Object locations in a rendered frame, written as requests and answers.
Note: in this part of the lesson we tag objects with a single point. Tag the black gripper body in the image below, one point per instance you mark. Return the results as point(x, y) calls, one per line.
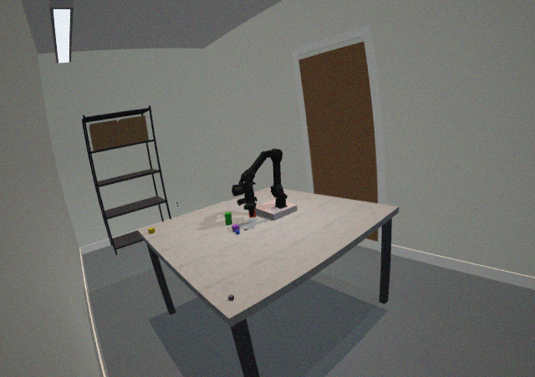
point(250, 201)

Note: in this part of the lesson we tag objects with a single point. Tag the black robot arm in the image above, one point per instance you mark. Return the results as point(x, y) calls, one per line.
point(248, 175)

